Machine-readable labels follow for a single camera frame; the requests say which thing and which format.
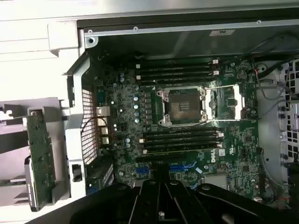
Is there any silver ethernet port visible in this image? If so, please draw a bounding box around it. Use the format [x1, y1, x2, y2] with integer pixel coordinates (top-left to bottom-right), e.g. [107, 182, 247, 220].
[95, 106, 111, 117]

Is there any silver socket cover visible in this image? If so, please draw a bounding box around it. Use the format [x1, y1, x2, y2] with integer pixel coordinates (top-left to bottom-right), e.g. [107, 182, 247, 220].
[202, 84, 245, 121]

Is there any green Dell motherboard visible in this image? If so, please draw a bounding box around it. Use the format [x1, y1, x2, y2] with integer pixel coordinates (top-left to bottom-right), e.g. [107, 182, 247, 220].
[93, 56, 260, 200]

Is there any black wire bundle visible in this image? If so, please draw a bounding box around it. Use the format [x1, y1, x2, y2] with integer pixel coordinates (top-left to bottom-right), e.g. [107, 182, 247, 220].
[242, 32, 299, 79]

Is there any thin grey wire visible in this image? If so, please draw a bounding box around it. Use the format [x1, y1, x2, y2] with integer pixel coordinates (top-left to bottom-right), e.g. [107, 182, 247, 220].
[255, 67, 292, 110]

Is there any blue expansion slot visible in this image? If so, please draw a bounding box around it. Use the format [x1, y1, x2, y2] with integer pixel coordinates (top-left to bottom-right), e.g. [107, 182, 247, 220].
[135, 164, 197, 175]

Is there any open black PC case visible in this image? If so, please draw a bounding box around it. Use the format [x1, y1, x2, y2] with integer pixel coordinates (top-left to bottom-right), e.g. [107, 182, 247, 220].
[48, 8, 299, 210]

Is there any silver chipset heat sink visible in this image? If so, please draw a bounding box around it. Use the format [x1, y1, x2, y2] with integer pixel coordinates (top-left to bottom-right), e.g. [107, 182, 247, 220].
[204, 174, 228, 190]

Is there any CPU socket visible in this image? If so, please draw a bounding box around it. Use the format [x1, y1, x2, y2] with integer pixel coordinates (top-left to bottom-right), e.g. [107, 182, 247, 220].
[158, 87, 206, 127]

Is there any metal socket locking lever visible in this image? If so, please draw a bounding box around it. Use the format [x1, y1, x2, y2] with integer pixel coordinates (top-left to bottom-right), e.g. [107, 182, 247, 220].
[205, 117, 259, 123]

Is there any black RAM slot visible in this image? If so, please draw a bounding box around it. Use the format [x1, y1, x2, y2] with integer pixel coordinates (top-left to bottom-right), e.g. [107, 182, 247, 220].
[135, 70, 221, 80]
[142, 138, 223, 150]
[135, 64, 220, 75]
[142, 127, 222, 138]
[142, 144, 223, 157]
[136, 76, 220, 86]
[139, 132, 223, 144]
[135, 59, 220, 70]

